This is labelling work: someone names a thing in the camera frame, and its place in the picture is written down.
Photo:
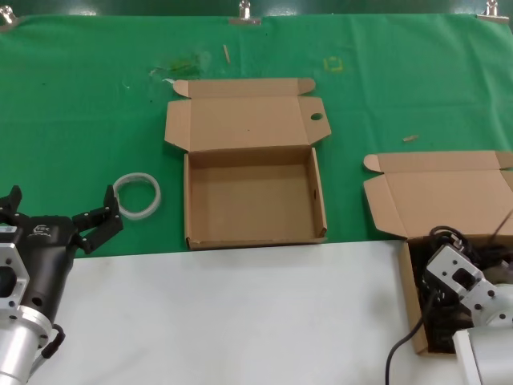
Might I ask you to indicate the thin wooden stick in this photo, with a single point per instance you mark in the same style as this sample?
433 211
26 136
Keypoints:
227 53

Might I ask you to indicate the cardboard box with round hole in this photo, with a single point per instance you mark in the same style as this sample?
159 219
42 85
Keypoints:
248 124

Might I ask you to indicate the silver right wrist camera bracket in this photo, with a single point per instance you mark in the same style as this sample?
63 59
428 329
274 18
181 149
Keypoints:
449 268

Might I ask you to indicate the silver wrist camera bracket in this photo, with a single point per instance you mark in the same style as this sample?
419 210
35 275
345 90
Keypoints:
12 256
449 268

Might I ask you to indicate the open cardboard box plain flaps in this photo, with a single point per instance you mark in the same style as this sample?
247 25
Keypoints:
441 192

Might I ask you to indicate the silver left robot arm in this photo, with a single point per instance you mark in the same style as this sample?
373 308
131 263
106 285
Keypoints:
16 345

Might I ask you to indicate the green table cloth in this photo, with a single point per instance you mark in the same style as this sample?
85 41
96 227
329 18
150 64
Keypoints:
80 120

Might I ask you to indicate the small wood chip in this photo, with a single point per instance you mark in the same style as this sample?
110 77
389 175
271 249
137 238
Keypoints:
410 138

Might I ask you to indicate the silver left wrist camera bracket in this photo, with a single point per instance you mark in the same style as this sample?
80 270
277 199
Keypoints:
12 256

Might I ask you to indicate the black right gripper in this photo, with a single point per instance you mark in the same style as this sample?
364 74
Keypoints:
431 290

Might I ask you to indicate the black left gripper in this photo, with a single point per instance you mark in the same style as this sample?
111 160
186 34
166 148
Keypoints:
44 248

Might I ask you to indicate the clear tape roll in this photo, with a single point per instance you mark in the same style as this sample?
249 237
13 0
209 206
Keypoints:
138 214

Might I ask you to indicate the small white tape scrap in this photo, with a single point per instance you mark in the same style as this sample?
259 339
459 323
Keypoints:
167 80

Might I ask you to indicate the silver binder clip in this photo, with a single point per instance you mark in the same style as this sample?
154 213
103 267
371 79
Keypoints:
6 18
492 12
244 19

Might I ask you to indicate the clear plastic wrapper scrap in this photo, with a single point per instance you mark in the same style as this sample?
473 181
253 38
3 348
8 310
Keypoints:
180 65

